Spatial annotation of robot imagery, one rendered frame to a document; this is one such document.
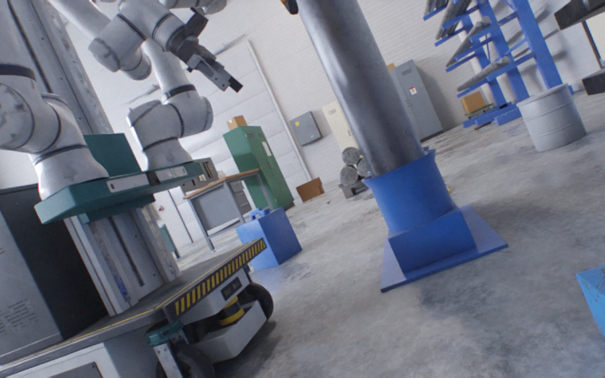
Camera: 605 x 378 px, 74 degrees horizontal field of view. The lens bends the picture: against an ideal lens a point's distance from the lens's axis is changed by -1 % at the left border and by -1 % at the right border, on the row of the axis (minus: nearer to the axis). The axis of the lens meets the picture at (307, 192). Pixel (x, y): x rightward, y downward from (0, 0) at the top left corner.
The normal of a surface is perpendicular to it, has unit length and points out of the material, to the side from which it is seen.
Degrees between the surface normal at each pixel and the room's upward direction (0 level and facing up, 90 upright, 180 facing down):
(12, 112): 98
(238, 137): 90
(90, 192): 90
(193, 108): 90
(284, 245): 90
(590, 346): 0
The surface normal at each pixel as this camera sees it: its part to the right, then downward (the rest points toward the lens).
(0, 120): 0.24, 0.18
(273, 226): 0.65, -0.26
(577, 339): -0.41, -0.91
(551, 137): -0.68, 0.34
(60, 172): 0.03, -0.38
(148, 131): 0.07, 0.02
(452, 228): -0.22, 0.14
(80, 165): 0.52, -0.62
